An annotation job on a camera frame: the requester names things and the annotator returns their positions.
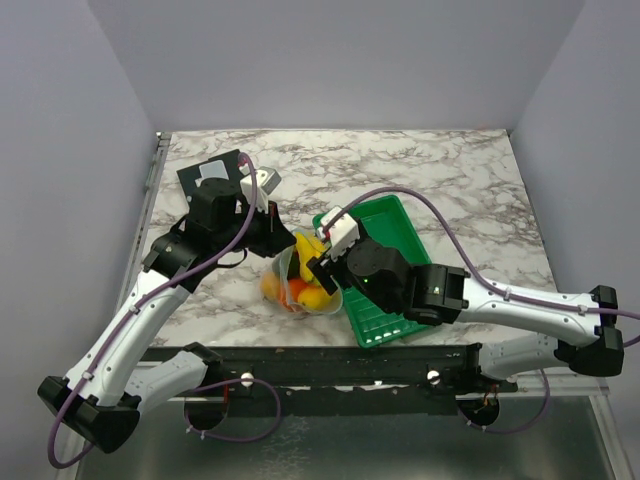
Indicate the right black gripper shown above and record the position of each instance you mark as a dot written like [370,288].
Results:
[322,268]

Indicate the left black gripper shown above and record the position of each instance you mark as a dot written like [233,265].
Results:
[276,239]

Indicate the yellow banana bunch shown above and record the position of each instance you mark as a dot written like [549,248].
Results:
[308,246]

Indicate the yellow orange mango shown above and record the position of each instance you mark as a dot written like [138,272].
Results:
[314,298]

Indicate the orange fruit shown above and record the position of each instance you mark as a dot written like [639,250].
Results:
[291,290]

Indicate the clear zip top bag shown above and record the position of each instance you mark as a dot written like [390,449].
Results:
[279,267]

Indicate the orange peach with leaf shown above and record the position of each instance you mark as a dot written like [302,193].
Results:
[270,286]

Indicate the green plastic tray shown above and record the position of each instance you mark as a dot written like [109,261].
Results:
[386,221]

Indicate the green avocado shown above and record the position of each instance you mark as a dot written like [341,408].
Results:
[293,270]

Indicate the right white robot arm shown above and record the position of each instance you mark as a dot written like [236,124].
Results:
[573,330]

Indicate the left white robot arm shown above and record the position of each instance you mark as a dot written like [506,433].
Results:
[102,398]

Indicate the white grey small router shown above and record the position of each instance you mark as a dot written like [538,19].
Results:
[213,169]

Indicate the black network box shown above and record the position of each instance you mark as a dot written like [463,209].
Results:
[195,175]

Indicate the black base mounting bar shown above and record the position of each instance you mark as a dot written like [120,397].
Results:
[344,381]

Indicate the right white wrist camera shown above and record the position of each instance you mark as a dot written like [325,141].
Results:
[339,231]

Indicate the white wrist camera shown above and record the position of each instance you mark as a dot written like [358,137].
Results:
[267,181]
[339,231]

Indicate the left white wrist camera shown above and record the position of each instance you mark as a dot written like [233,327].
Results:
[267,181]

